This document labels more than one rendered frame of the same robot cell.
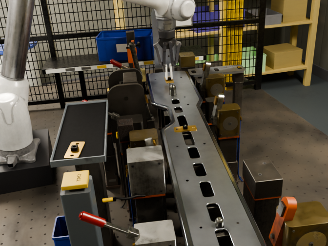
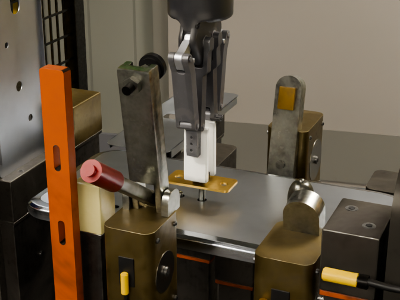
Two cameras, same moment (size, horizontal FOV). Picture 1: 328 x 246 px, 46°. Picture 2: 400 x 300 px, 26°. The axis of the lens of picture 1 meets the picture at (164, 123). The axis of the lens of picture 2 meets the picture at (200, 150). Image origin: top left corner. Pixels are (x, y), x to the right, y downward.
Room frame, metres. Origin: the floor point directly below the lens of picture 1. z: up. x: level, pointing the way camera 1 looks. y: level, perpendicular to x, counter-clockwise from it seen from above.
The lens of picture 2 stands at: (1.29, 0.82, 1.45)
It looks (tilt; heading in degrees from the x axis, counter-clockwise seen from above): 22 degrees down; 298
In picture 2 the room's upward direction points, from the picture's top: straight up
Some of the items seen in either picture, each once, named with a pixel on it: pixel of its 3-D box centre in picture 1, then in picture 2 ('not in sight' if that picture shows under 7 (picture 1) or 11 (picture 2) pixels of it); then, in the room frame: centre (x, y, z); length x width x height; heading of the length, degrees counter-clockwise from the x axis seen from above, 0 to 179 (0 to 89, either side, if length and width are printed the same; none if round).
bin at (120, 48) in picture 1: (126, 45); not in sight; (2.16, 0.18, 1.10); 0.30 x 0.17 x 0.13; 85
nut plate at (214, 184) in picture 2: (169, 78); (200, 177); (1.74, -0.04, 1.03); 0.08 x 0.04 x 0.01; 5
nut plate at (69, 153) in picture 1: (74, 148); not in sight; (0.89, 0.24, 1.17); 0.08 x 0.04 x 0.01; 176
